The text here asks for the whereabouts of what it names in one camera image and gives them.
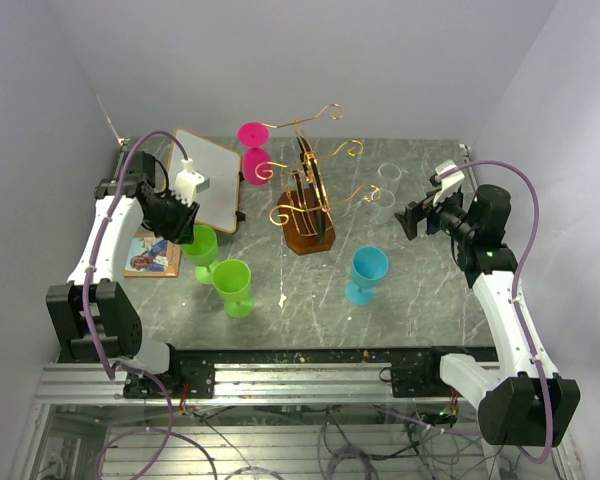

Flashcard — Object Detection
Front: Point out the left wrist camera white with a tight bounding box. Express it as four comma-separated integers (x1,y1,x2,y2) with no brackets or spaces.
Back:
172,158,210,207

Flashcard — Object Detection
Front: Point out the framed picture card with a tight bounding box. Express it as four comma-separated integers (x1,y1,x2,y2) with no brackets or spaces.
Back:
124,232,181,278

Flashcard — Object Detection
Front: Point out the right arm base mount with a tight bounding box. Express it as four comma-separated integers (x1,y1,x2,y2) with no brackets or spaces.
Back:
379,347,460,399

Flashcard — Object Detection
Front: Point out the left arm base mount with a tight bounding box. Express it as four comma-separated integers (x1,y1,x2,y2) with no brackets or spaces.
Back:
123,351,216,400

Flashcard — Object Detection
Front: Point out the clear plastic cup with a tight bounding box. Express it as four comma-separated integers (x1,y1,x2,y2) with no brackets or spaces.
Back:
368,188,395,225
376,163,402,194

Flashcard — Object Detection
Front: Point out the gold wire glass rack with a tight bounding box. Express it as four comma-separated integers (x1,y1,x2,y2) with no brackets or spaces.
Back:
239,103,364,255

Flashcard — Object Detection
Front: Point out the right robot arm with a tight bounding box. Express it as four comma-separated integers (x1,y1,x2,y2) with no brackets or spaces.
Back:
395,185,581,447

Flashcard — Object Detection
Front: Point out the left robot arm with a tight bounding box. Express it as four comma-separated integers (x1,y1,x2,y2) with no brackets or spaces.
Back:
46,152,209,397

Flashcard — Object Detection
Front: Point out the aluminium rail frame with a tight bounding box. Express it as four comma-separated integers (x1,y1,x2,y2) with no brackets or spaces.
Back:
29,359,576,480

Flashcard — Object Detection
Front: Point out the purple cable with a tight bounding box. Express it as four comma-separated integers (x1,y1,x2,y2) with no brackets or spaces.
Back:
79,130,219,480
437,159,556,464

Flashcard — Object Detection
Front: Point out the blue plastic wine glass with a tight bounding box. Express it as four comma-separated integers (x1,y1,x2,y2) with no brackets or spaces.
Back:
345,246,389,306

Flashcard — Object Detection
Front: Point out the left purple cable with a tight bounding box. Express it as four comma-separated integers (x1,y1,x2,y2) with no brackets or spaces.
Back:
79,130,219,480

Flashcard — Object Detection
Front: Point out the green wine glass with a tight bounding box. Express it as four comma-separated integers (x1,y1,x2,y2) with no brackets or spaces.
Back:
212,259,254,319
181,224,219,285

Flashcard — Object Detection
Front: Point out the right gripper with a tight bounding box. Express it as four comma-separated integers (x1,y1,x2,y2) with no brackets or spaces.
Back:
395,184,477,243

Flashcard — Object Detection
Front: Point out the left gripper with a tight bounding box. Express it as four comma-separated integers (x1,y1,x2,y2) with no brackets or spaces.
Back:
144,189,201,245

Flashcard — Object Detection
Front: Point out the small whiteboard yellow frame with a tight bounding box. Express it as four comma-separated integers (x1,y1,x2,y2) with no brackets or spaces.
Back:
174,129,241,234

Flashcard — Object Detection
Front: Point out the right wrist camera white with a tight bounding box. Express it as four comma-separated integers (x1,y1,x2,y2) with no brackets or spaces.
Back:
430,160,465,206

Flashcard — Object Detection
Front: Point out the green wine glass front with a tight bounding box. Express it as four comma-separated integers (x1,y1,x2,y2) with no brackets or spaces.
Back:
212,259,254,319

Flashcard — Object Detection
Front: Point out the clear plastic cup rear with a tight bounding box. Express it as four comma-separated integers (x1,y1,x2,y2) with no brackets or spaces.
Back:
376,163,402,194

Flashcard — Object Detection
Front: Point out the clear plastic cup front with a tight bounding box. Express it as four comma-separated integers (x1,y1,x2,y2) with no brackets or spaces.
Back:
368,188,395,225

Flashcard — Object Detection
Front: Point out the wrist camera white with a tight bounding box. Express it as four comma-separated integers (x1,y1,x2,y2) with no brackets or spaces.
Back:
172,158,210,207
430,160,465,206

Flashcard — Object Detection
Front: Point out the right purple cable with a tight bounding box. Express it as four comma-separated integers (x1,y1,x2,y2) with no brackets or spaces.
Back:
437,159,556,464

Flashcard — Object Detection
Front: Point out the pink plastic wine glass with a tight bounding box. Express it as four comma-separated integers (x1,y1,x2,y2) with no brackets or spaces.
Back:
237,122,270,186

